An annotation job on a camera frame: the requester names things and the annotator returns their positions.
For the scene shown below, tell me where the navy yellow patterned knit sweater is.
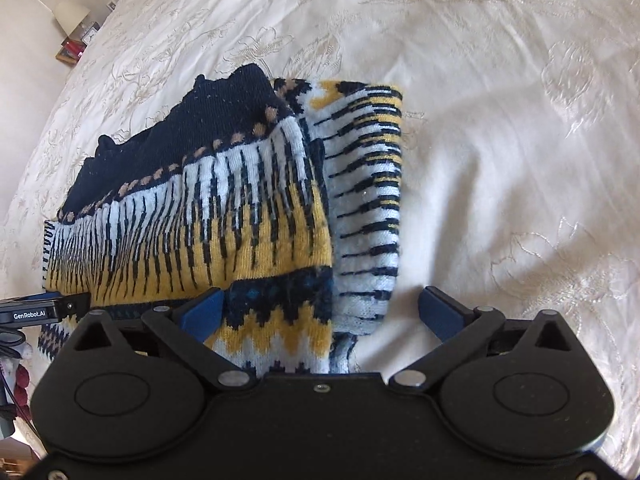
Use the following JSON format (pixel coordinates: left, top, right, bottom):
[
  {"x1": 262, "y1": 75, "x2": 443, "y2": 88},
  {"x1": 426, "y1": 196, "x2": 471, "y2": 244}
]
[{"x1": 37, "y1": 64, "x2": 405, "y2": 377}]

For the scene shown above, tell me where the black cable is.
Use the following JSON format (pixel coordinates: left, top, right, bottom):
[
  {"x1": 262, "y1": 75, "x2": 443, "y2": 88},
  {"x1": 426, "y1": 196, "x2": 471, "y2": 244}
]
[{"x1": 0, "y1": 327, "x2": 31, "y2": 361}]

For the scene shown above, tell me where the white table lamp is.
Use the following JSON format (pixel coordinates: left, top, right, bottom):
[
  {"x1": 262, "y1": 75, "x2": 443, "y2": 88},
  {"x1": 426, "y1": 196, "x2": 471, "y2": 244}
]
[{"x1": 54, "y1": 1, "x2": 92, "y2": 37}]

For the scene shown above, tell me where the cream wooden nightstand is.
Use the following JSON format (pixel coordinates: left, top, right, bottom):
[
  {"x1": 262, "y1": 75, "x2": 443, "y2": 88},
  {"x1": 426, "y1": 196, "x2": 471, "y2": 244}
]
[{"x1": 54, "y1": 20, "x2": 103, "y2": 67}]

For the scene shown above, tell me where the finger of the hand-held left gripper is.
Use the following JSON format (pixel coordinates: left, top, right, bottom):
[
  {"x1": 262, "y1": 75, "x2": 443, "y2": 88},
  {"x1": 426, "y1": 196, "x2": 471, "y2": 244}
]
[{"x1": 60, "y1": 293, "x2": 93, "y2": 322}]

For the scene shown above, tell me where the white embroidered bedspread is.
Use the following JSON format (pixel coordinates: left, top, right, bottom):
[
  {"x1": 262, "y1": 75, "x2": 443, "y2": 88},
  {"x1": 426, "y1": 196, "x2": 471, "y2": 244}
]
[{"x1": 0, "y1": 0, "x2": 640, "y2": 461}]

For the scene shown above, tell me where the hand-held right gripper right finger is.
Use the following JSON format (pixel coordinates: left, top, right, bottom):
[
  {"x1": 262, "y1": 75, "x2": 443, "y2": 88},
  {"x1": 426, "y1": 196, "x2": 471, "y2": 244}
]
[{"x1": 388, "y1": 285, "x2": 582, "y2": 392}]

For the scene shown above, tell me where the dark maroon clothing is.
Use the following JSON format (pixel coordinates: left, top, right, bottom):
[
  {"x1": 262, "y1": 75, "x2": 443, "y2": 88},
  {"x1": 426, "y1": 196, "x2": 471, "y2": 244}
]
[{"x1": 14, "y1": 362, "x2": 40, "y2": 413}]

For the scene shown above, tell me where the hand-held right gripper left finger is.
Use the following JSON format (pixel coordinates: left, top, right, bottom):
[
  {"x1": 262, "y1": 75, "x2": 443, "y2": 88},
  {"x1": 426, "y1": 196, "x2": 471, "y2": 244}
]
[{"x1": 66, "y1": 287, "x2": 249, "y2": 394}]

